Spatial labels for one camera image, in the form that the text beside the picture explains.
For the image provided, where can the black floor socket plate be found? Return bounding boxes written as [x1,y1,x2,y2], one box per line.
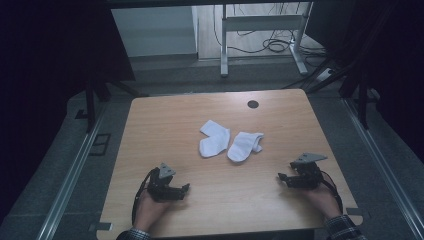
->
[88,132,112,157]

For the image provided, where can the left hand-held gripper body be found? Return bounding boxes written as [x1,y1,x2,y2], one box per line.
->
[146,162,178,203]

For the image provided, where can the person's left hand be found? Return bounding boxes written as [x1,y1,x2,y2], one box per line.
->
[132,190,179,233]

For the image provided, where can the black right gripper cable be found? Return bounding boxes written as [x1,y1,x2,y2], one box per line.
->
[318,169,344,215]

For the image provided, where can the black metal stand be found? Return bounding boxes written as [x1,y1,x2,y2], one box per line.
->
[282,54,372,131]

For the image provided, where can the person's right hand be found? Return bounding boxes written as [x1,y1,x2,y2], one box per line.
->
[299,181,342,221]

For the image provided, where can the white metal desk frame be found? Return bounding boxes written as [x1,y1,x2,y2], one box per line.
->
[219,1,315,79]

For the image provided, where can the black floor cables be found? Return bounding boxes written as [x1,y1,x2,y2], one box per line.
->
[212,2,329,68]

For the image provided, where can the white power strip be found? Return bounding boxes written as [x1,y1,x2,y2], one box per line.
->
[314,67,335,83]

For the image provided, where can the aluminium floor rail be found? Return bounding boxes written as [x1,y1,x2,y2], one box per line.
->
[35,101,109,240]
[342,97,424,240]

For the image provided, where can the grey tape piece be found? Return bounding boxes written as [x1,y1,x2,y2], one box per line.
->
[88,222,114,232]
[345,206,365,217]

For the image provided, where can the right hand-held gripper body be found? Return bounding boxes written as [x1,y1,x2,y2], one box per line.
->
[289,152,328,191]

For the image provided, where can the white panel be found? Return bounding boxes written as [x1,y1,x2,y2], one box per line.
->
[110,5,199,59]

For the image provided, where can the white sock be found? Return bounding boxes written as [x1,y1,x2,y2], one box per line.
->
[226,131,265,164]
[198,119,232,159]

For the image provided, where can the black tripod stand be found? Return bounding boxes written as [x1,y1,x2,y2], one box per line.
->
[83,74,143,134]

